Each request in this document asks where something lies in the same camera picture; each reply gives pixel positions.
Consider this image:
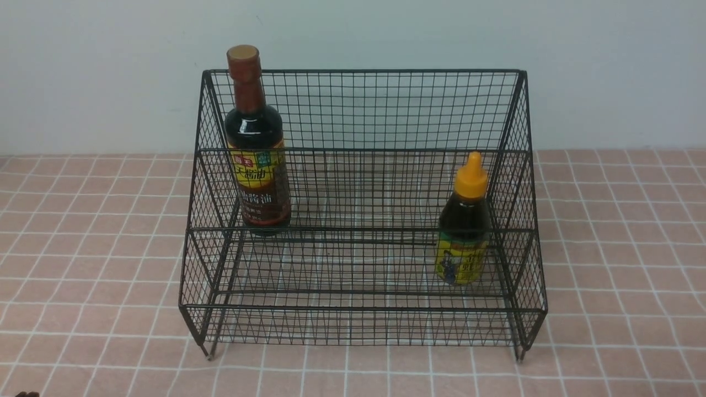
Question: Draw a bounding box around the black wire mesh shelf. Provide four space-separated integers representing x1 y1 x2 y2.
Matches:
179 69 549 360

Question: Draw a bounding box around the yellow-capped seasoning bottle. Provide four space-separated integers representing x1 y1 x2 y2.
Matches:
435 151 491 286

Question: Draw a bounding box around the pink checkered tablecloth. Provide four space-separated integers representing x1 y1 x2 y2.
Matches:
1 150 705 396

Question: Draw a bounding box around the dark soy sauce bottle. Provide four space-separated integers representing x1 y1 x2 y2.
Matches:
224 45 292 237

